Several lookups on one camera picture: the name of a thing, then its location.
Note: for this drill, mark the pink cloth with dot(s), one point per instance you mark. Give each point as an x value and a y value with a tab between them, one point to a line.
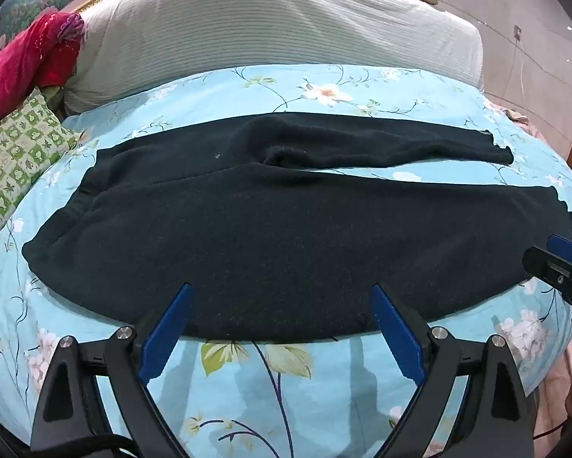
524	119

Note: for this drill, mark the green checked pillow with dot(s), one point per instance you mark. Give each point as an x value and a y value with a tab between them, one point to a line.
18	152

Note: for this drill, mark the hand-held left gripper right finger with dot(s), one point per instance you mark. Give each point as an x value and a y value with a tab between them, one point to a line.
398	338

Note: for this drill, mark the wall socket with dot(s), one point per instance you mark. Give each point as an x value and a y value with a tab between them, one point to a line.
518	32

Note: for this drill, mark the blue floral bedsheet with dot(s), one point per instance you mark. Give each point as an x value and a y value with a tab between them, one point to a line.
291	391

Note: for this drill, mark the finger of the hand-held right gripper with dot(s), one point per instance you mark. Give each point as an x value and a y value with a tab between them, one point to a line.
565	247
543	265

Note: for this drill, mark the red cloth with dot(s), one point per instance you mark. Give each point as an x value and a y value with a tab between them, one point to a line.
23	57

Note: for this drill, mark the black pants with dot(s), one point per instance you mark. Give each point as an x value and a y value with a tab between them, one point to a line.
267	248

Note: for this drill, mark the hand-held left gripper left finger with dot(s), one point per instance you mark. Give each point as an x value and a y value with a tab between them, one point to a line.
164	338

